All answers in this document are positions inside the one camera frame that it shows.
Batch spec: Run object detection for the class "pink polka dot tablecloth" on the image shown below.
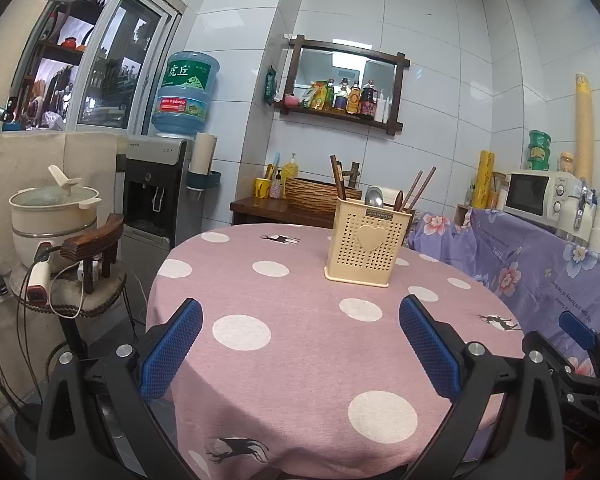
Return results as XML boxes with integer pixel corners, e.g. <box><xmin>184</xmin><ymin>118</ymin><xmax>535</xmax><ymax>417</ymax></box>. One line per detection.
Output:
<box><xmin>146</xmin><ymin>223</ymin><xmax>526</xmax><ymax>480</ymax></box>

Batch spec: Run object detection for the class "cream cooking pot with lid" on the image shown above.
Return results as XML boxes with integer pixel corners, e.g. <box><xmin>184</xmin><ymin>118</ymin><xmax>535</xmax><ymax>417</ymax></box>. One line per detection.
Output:
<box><xmin>9</xmin><ymin>165</ymin><xmax>102</xmax><ymax>266</ymax></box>

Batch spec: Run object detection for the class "grey water dispenser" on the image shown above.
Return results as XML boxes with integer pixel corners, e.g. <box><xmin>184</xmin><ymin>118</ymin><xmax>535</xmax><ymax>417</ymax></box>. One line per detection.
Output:
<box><xmin>116</xmin><ymin>135</ymin><xmax>193</xmax><ymax>253</ymax></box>

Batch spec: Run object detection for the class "blue water jug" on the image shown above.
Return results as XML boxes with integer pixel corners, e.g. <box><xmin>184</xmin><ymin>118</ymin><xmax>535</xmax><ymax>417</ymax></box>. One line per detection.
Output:
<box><xmin>151</xmin><ymin>51</ymin><xmax>221</xmax><ymax>138</ymax></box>

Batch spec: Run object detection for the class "cream plastic utensil holder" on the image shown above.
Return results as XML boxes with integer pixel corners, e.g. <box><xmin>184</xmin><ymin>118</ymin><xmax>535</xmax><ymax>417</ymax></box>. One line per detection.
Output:
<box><xmin>324</xmin><ymin>197</ymin><xmax>413</xmax><ymax>288</ymax></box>

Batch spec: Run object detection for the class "white microwave oven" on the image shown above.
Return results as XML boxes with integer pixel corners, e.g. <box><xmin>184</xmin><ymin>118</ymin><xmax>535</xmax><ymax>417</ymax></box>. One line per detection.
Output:
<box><xmin>503</xmin><ymin>170</ymin><xmax>581</xmax><ymax>221</ymax></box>

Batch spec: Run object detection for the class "green wall packet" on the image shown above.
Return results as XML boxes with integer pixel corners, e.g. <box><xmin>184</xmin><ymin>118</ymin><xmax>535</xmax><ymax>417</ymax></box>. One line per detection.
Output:
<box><xmin>263</xmin><ymin>66</ymin><xmax>278</xmax><ymax>106</ymax></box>

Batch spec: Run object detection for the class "dark soy sauce bottle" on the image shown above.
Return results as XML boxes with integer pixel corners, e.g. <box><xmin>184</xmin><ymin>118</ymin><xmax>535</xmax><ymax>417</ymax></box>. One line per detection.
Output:
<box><xmin>360</xmin><ymin>80</ymin><xmax>377</xmax><ymax>117</ymax></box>

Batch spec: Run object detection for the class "dark wooden counter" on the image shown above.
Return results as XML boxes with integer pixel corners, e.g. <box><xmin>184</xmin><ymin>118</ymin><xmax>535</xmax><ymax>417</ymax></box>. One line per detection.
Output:
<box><xmin>230</xmin><ymin>196</ymin><xmax>337</xmax><ymax>230</ymax></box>

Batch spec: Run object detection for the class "white red infrared thermometer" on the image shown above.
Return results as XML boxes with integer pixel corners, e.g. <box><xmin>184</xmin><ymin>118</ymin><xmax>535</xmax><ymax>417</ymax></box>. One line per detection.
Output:
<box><xmin>26</xmin><ymin>242</ymin><xmax>53</xmax><ymax>306</ymax></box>

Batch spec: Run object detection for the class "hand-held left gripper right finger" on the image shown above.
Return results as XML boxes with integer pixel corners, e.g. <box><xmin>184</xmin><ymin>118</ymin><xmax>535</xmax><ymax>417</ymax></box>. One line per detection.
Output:
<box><xmin>399</xmin><ymin>295</ymin><xmax>566</xmax><ymax>480</ymax></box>

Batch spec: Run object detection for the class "yellow plastic roll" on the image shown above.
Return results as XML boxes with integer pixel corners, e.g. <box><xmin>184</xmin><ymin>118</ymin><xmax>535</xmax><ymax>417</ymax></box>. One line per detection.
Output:
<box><xmin>472</xmin><ymin>150</ymin><xmax>497</xmax><ymax>210</ymax></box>

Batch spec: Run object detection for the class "wooden framed mirror shelf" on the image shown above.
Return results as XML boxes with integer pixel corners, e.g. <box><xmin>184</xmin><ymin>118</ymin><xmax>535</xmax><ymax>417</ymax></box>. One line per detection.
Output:
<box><xmin>274</xmin><ymin>34</ymin><xmax>412</xmax><ymax>137</ymax></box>

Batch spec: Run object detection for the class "cream paper cup sleeve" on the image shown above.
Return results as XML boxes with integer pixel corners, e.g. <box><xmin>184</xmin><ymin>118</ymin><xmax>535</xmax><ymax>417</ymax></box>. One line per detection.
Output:
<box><xmin>192</xmin><ymin>132</ymin><xmax>218</xmax><ymax>178</ymax></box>

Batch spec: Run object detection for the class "yellow green refill pouch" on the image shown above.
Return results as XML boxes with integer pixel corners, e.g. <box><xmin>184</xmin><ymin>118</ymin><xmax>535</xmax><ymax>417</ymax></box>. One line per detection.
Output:
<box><xmin>302</xmin><ymin>82</ymin><xmax>326</xmax><ymax>110</ymax></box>

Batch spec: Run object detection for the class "clear glass jar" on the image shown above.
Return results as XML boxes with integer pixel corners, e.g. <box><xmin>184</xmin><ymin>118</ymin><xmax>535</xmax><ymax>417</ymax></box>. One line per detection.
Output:
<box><xmin>491</xmin><ymin>172</ymin><xmax>510</xmax><ymax>208</ymax></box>

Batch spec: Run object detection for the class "dark wooden chair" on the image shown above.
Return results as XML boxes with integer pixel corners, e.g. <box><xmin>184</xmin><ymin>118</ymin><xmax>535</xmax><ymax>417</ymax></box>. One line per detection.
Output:
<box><xmin>10</xmin><ymin>212</ymin><xmax>131</xmax><ymax>351</ymax></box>

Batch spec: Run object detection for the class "purple floral cloth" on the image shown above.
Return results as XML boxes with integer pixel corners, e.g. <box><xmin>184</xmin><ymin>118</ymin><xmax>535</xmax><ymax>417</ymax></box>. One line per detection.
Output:
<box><xmin>405</xmin><ymin>208</ymin><xmax>600</xmax><ymax>381</ymax></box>

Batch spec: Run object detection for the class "aluminium frame window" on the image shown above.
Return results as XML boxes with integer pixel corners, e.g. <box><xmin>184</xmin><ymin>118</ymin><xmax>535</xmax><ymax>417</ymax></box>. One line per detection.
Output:
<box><xmin>2</xmin><ymin>0</ymin><xmax>186</xmax><ymax>133</ymax></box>

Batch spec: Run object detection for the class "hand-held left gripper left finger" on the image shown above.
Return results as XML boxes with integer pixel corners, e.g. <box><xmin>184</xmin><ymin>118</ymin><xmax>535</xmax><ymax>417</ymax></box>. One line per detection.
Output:
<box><xmin>36</xmin><ymin>297</ymin><xmax>204</xmax><ymax>480</ymax></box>

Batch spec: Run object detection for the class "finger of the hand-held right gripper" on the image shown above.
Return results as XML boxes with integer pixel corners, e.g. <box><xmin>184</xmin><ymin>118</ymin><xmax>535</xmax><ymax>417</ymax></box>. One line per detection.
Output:
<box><xmin>558</xmin><ymin>310</ymin><xmax>600</xmax><ymax>381</ymax></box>
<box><xmin>522</xmin><ymin>329</ymin><xmax>581</xmax><ymax>378</ymax></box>

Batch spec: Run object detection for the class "white cable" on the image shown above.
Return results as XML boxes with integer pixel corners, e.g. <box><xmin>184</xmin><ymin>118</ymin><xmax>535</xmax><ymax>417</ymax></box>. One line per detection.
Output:
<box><xmin>47</xmin><ymin>260</ymin><xmax>146</xmax><ymax>321</ymax></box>

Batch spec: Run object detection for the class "wicker basket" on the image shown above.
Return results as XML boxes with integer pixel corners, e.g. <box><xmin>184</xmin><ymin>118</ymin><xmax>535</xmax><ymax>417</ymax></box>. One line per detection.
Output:
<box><xmin>285</xmin><ymin>177</ymin><xmax>348</xmax><ymax>216</ymax></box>

